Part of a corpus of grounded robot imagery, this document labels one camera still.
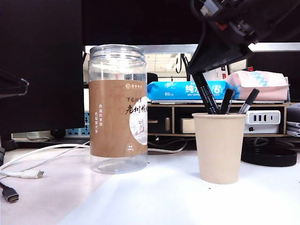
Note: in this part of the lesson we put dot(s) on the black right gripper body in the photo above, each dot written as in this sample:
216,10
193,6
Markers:
239,18

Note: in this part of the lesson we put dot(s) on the slim black marker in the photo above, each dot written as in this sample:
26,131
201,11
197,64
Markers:
227,100

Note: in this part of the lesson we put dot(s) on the wooden desk shelf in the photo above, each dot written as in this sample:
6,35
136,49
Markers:
164,105

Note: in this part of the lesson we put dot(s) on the pink tissue pack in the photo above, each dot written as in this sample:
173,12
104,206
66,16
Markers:
257,82

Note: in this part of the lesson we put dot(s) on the white usb charger block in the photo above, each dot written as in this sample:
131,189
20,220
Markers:
264,127

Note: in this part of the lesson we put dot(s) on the thick black marker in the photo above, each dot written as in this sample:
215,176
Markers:
206,93

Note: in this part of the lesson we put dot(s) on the grey flat item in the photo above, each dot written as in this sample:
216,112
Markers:
294,112

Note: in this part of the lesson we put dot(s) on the white paper sheet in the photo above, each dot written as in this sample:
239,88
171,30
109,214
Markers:
164,206

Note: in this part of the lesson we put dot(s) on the black round base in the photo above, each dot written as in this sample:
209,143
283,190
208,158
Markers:
269,159

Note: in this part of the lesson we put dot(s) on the beige paper cup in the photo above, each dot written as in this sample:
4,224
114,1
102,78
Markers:
220,152

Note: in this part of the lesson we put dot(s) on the blue power strip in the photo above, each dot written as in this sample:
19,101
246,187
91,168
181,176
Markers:
77,132

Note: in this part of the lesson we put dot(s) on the black round knob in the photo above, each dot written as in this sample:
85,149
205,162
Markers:
58,133

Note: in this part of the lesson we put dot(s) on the white column with stickers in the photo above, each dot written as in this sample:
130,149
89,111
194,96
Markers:
214,76

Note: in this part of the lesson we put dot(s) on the black flat board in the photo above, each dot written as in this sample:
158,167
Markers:
58,142

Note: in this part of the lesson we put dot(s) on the stack of papers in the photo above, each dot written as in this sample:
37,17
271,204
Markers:
294,129

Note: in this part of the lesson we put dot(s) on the black monitor silver bezel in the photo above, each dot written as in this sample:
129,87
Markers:
140,23

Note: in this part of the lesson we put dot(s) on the clear plastic jar brown label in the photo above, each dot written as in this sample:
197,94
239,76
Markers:
112,117

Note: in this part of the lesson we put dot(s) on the cream box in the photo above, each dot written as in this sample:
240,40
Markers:
187,126

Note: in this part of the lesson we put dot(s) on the dark screen panel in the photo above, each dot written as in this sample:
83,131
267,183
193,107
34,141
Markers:
269,62

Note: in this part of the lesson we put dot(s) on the blue wet wipes pack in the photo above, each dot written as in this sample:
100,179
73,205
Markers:
168,90

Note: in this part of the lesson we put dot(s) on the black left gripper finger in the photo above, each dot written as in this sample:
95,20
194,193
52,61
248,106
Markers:
11,85

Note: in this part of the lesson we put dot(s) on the grey marker black cap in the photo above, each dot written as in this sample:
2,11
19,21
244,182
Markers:
250,97

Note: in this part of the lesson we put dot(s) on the black monitor stand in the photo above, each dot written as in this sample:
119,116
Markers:
8,143

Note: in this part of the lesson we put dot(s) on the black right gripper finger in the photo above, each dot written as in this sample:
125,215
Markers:
215,51
222,64

